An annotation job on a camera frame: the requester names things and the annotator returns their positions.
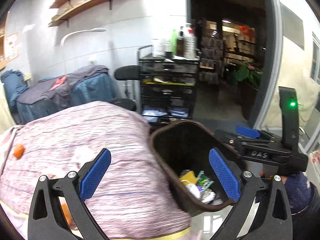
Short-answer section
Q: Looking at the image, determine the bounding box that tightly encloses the blue grey covered furniture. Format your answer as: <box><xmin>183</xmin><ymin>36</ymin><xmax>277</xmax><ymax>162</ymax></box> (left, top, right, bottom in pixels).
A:
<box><xmin>1</xmin><ymin>65</ymin><xmax>117</xmax><ymax>124</ymax></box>

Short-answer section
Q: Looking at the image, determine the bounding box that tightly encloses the yellow foam net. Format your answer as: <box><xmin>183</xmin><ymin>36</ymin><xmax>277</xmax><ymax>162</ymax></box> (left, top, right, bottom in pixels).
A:
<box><xmin>179</xmin><ymin>171</ymin><xmax>198</xmax><ymax>186</ymax></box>

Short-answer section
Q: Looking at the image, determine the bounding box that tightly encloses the dark brown trash bin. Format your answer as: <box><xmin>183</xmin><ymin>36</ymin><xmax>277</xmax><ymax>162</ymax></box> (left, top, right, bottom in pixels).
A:
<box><xmin>149</xmin><ymin>120</ymin><xmax>245</xmax><ymax>217</ymax></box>

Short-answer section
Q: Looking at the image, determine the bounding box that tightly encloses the pink striped bed cover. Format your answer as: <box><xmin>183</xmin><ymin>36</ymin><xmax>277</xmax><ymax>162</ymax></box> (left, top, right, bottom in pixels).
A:
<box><xmin>1</xmin><ymin>101</ymin><xmax>193</xmax><ymax>239</ymax></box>

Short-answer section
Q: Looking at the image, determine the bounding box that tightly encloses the green bottle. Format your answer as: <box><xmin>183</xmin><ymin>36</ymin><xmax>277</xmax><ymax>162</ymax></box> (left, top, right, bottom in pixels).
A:
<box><xmin>170</xmin><ymin>29</ymin><xmax>178</xmax><ymax>55</ymax></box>

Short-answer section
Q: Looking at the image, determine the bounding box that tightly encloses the green snack wrapper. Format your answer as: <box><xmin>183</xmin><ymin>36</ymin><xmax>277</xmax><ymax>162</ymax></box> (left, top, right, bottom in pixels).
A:
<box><xmin>196</xmin><ymin>171</ymin><xmax>214</xmax><ymax>192</ymax></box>

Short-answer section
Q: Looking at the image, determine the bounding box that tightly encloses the black office chair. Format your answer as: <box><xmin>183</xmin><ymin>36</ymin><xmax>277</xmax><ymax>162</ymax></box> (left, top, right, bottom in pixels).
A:
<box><xmin>111</xmin><ymin>65</ymin><xmax>140</xmax><ymax>112</ymax></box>

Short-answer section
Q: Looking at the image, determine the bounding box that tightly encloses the dark brown bottle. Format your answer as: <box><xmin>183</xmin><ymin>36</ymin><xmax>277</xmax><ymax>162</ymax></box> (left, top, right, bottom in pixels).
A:
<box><xmin>176</xmin><ymin>27</ymin><xmax>185</xmax><ymax>57</ymax></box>

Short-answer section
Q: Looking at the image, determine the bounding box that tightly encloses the clear plastic bottle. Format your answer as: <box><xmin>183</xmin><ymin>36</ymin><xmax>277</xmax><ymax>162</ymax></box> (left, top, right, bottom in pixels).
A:
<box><xmin>184</xmin><ymin>23</ymin><xmax>197</xmax><ymax>59</ymax></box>

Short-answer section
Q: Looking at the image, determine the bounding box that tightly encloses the right hand in blue sleeve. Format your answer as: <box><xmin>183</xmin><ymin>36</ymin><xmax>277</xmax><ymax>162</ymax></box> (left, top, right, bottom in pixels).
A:
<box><xmin>280</xmin><ymin>172</ymin><xmax>313</xmax><ymax>215</ymax></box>

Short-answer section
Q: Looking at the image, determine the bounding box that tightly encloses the orange fruit peel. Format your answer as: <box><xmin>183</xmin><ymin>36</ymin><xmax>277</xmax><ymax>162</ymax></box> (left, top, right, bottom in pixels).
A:
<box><xmin>13</xmin><ymin>144</ymin><xmax>25</xmax><ymax>159</ymax></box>

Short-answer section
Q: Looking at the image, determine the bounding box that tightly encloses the white face mask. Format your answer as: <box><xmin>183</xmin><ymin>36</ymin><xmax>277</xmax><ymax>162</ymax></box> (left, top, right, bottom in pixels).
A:
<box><xmin>185</xmin><ymin>184</ymin><xmax>216</xmax><ymax>204</ymax></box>

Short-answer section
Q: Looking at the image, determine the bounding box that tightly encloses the black mesh drawer cart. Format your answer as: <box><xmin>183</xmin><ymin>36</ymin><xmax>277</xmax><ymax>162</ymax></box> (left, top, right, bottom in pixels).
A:
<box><xmin>137</xmin><ymin>45</ymin><xmax>200</xmax><ymax>128</ymax></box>

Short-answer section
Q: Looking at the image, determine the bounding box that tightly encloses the green potted plant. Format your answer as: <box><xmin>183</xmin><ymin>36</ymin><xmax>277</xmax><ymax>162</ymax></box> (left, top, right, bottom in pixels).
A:
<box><xmin>233</xmin><ymin>61</ymin><xmax>263</xmax><ymax>89</ymax></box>

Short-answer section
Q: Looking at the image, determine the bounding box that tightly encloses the white curved lamp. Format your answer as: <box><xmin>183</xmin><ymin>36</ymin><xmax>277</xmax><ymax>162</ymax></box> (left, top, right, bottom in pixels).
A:
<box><xmin>60</xmin><ymin>28</ymin><xmax>107</xmax><ymax>47</ymax></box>

